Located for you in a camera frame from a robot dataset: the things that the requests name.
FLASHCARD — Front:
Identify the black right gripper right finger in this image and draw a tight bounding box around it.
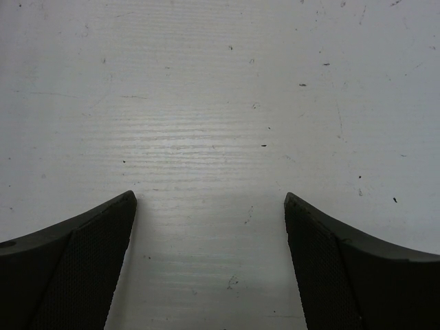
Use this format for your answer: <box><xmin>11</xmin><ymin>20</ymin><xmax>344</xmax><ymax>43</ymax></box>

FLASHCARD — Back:
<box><xmin>284</xmin><ymin>192</ymin><xmax>439</xmax><ymax>329</ymax></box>

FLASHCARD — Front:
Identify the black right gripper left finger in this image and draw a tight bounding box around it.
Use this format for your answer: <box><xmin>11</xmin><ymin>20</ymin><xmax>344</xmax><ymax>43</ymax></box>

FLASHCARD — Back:
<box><xmin>1</xmin><ymin>190</ymin><xmax>137</xmax><ymax>329</ymax></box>

